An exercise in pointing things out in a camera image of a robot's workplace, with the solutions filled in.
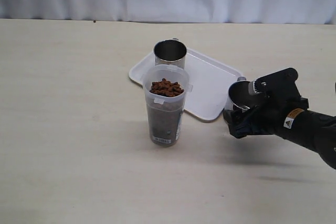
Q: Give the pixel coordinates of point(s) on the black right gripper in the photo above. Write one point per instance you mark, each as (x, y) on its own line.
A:
(279, 112)

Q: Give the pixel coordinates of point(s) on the steel mug with pellets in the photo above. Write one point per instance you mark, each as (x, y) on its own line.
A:
(170, 52)
(238, 96)

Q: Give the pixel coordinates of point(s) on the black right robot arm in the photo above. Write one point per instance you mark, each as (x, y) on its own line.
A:
(318, 135)

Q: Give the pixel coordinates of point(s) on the clear plastic tall container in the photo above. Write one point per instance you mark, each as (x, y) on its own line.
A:
(165, 90)

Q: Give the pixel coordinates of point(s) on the white plastic tray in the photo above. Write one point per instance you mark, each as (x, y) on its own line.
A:
(209, 79)

